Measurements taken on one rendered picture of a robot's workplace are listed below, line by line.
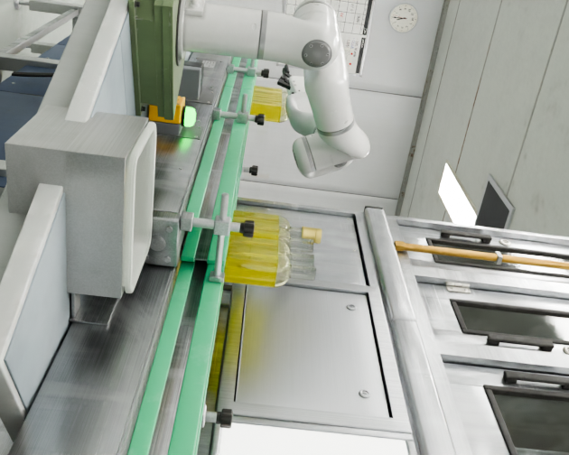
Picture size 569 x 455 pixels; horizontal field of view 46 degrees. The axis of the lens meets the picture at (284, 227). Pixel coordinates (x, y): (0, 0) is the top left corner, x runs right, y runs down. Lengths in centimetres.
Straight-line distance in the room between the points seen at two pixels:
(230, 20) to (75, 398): 76
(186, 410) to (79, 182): 34
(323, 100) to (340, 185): 626
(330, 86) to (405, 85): 598
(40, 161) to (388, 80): 651
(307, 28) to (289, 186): 636
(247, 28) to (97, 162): 52
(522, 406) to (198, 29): 97
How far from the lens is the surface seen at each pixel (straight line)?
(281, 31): 133
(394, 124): 746
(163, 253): 118
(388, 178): 768
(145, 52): 130
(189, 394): 96
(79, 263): 100
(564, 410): 149
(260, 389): 124
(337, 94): 140
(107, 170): 92
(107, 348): 101
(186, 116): 152
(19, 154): 95
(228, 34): 133
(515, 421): 141
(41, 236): 90
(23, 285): 86
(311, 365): 131
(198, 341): 105
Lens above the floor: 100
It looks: 3 degrees up
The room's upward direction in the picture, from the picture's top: 97 degrees clockwise
